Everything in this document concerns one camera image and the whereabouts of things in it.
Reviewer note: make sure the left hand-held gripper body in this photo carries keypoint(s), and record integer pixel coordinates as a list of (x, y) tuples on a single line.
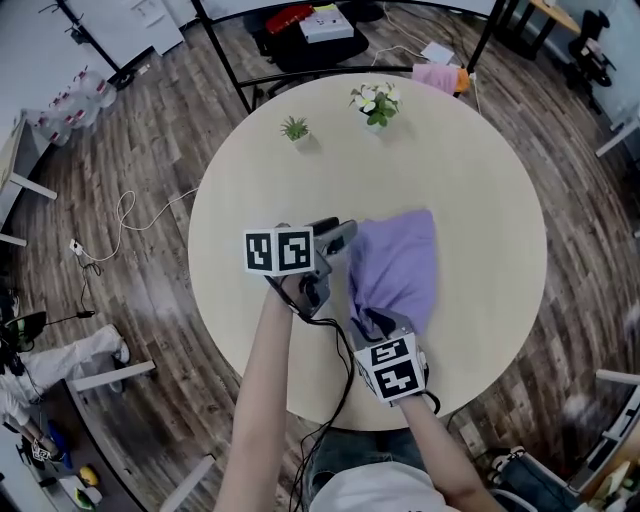
[(280, 252)]

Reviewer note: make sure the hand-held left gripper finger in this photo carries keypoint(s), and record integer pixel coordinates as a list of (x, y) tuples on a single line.
[(325, 226), (342, 237)]

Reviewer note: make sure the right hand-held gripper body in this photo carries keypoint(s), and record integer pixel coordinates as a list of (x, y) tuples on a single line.
[(390, 367)]

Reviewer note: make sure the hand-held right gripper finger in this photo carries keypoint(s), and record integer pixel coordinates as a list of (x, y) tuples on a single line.
[(359, 330), (390, 320)]

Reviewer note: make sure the purple sweatshirt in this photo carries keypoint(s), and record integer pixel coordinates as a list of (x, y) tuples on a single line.
[(395, 260)]

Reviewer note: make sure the person's left forearm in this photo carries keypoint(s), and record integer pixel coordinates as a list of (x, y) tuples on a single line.
[(255, 410)]

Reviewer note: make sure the person's right forearm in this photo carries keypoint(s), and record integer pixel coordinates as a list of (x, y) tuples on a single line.
[(445, 460)]

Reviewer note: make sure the person's blue jeans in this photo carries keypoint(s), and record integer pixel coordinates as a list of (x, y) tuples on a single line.
[(345, 450)]

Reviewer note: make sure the small green potted plant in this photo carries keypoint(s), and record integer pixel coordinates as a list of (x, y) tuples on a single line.
[(295, 129)]

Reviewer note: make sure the person's white top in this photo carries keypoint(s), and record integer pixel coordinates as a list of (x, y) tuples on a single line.
[(370, 492)]

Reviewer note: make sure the white flower potted plant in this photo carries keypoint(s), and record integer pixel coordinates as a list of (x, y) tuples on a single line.
[(377, 105)]

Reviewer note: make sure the black swivel chair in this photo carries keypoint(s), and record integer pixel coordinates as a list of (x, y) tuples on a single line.
[(320, 55)]

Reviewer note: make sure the pink cloth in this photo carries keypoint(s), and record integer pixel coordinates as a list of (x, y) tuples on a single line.
[(434, 77)]

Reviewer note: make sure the white board on black stand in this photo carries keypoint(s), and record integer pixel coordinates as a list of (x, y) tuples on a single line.
[(235, 65)]

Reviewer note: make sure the orange cloth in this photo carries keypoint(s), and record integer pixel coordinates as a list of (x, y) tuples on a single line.
[(461, 81)]

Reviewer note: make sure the flat white box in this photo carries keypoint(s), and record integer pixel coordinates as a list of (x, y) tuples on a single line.
[(326, 27)]

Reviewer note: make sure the small white power strip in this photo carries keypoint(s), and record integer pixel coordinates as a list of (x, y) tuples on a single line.
[(75, 246)]

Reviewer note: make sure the white flat pad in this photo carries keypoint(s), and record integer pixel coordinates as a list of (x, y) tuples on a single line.
[(437, 52)]

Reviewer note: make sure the red box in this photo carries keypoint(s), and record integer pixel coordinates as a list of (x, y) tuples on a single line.
[(287, 19)]

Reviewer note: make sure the white framed chair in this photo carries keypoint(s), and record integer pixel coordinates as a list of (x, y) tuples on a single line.
[(610, 440)]

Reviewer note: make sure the black coat rack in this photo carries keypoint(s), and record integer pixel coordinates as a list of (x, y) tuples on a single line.
[(125, 75)]

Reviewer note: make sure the group of large water bottles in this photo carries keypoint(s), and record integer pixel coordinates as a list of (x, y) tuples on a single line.
[(75, 105)]

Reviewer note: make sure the white water dispenser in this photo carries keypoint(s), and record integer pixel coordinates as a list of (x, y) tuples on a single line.
[(160, 30)]

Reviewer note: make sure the dark curved desk white legs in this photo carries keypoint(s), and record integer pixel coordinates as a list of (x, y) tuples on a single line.
[(100, 440)]

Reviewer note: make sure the light wood desk white legs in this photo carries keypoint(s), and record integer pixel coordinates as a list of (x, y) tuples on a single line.
[(20, 185)]

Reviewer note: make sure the yellow fruit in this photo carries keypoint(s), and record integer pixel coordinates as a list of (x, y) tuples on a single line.
[(89, 476)]

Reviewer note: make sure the round wooden table black legs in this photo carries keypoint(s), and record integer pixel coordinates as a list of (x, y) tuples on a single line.
[(550, 15)]

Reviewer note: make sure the black high-back office chair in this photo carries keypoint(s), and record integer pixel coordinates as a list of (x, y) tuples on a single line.
[(592, 50)]

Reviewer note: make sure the small plant in white pot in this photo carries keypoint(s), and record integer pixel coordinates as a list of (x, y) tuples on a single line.
[(81, 496)]

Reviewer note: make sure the white metal frame bar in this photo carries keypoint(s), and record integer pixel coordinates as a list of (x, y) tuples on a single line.
[(617, 376)]

